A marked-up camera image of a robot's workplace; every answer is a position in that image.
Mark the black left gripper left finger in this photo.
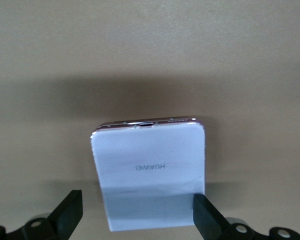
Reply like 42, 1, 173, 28
7, 189, 83, 240

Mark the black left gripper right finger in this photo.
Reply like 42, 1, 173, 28
193, 192, 255, 240

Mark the white Huawei phone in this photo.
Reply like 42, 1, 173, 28
89, 116, 207, 233

